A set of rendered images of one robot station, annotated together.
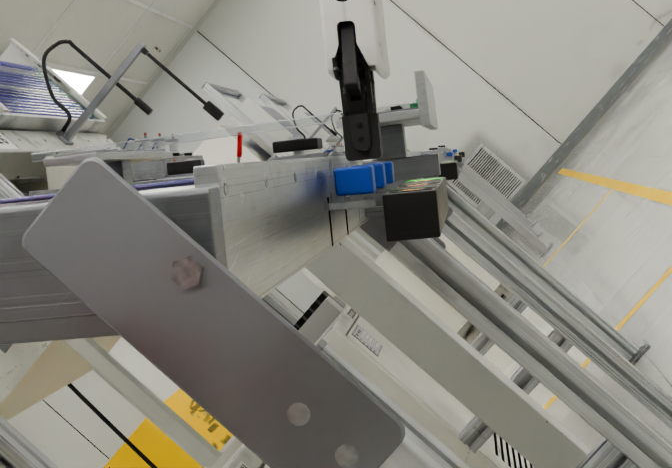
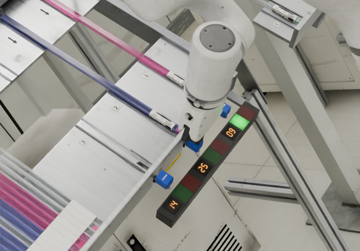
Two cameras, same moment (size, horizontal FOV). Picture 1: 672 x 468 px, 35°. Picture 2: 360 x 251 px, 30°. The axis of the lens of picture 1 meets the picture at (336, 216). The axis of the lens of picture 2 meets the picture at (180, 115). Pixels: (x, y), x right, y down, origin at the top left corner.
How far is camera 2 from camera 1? 1.25 m
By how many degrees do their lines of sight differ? 56
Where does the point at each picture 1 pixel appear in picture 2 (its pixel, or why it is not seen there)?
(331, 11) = (183, 119)
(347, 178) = (159, 182)
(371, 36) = (195, 135)
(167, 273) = not seen: outside the picture
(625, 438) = (299, 196)
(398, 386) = not seen: outside the picture
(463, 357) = (293, 89)
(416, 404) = not seen: hidden behind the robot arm
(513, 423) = (303, 118)
